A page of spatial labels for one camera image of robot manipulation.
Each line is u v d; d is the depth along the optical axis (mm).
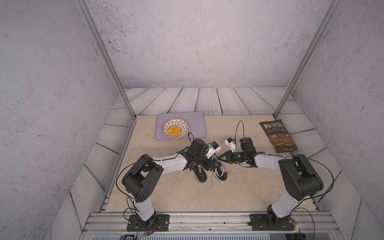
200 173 874
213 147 773
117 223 745
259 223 725
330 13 720
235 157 822
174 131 1074
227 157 831
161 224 728
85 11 710
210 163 758
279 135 1064
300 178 472
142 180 468
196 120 1181
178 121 1147
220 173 849
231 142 863
